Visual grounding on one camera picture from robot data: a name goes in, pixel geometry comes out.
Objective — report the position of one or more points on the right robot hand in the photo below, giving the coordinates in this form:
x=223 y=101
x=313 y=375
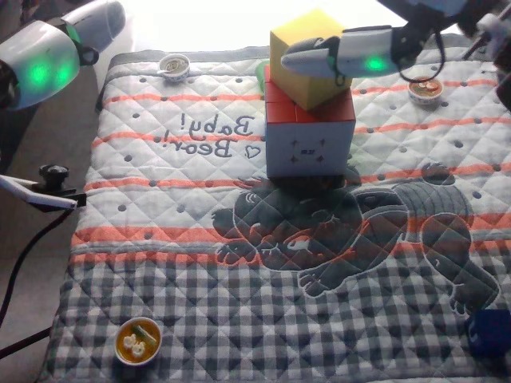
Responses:
x=359 y=54

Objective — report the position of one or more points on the yellow block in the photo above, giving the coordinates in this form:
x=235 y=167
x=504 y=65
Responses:
x=307 y=88

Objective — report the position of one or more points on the Rubik's cube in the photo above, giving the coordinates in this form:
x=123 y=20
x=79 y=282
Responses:
x=309 y=147

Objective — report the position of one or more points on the blue block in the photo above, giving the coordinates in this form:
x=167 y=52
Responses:
x=490 y=334

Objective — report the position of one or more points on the toy bowl with eggs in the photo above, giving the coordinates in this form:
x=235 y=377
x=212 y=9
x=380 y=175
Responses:
x=425 y=92

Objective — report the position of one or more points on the toy bowl of noodles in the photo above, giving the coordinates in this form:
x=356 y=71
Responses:
x=173 y=68

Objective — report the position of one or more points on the grey bear print quilt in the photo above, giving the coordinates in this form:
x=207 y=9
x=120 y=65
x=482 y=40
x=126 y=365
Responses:
x=279 y=279

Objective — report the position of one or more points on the toy bowl of orange soup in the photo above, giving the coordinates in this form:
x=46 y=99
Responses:
x=137 y=342

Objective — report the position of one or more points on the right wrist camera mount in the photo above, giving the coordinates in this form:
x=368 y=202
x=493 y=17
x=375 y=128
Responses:
x=497 y=32

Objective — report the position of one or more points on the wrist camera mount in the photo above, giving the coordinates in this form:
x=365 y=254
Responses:
x=497 y=32
x=44 y=197

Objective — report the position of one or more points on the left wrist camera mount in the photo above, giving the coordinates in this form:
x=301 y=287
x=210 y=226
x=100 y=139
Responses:
x=44 y=197

